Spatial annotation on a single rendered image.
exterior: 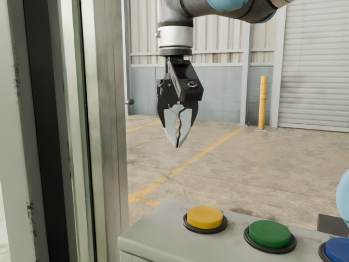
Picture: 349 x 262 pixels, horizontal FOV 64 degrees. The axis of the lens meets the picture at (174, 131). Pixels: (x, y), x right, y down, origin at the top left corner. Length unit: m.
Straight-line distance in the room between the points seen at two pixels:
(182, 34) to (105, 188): 0.37
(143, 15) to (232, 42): 2.31
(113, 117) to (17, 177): 0.13
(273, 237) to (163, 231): 0.11
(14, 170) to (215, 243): 0.19
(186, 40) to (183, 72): 0.07
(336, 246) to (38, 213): 0.26
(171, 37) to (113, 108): 0.31
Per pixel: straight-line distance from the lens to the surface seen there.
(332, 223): 0.72
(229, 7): 0.54
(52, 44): 0.23
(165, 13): 0.60
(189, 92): 0.51
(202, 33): 6.47
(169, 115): 0.60
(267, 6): 0.63
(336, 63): 5.82
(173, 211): 0.36
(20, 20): 0.22
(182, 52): 0.59
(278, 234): 0.31
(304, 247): 0.32
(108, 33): 0.32
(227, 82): 6.19
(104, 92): 0.30
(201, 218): 0.32
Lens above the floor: 1.06
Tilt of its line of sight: 12 degrees down
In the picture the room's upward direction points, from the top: straight up
